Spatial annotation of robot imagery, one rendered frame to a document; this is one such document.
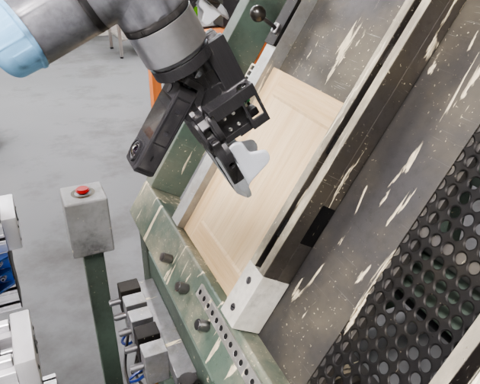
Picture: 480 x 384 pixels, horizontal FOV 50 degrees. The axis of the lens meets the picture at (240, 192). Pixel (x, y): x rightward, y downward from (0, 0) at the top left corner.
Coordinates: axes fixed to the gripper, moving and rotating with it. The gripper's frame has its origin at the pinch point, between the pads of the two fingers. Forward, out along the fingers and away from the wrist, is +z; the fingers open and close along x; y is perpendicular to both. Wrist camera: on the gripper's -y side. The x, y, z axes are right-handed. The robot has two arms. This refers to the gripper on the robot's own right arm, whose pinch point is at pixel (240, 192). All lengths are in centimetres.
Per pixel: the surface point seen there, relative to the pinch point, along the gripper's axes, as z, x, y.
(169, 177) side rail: 41, 84, -6
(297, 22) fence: 12, 59, 42
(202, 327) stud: 41, 24, -19
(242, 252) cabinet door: 37.8, 32.3, -2.5
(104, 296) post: 61, 81, -44
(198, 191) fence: 36, 60, -2
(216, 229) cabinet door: 39, 46, -4
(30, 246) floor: 102, 213, -90
